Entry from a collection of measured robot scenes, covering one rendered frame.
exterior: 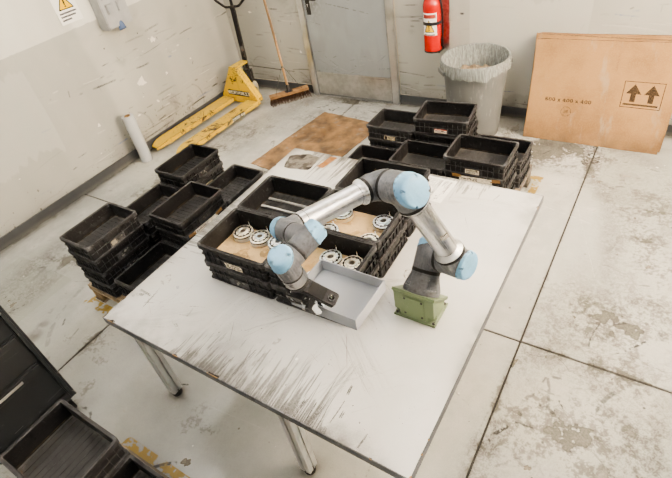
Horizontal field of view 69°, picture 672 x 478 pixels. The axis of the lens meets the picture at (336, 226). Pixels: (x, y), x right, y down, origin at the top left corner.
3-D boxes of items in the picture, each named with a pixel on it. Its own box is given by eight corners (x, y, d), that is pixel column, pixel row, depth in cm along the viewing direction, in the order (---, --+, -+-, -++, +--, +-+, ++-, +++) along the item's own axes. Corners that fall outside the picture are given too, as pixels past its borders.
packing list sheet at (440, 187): (458, 180, 274) (458, 179, 274) (442, 204, 260) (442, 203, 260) (405, 169, 290) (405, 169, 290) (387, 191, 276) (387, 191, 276)
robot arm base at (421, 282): (443, 295, 203) (449, 272, 203) (433, 299, 190) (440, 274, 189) (409, 285, 210) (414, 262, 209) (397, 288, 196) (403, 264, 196)
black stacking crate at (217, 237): (305, 243, 235) (300, 224, 228) (268, 285, 217) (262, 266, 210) (241, 225, 254) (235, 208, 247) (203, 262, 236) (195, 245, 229)
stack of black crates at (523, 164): (531, 168, 366) (534, 141, 351) (519, 190, 347) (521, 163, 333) (478, 159, 385) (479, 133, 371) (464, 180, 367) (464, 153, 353)
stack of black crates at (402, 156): (459, 187, 361) (459, 147, 340) (443, 211, 343) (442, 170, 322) (409, 177, 381) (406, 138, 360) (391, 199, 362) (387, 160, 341)
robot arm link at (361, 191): (376, 160, 179) (262, 216, 157) (396, 163, 171) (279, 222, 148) (383, 189, 184) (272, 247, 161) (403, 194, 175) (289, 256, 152)
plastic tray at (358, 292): (386, 290, 173) (385, 280, 170) (357, 330, 161) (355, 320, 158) (323, 268, 186) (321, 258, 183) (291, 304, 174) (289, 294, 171)
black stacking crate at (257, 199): (336, 206, 254) (332, 188, 247) (305, 242, 236) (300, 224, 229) (275, 192, 273) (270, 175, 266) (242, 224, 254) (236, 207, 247)
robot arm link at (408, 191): (456, 254, 199) (389, 160, 168) (486, 263, 187) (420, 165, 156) (439, 277, 196) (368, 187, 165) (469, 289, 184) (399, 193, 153)
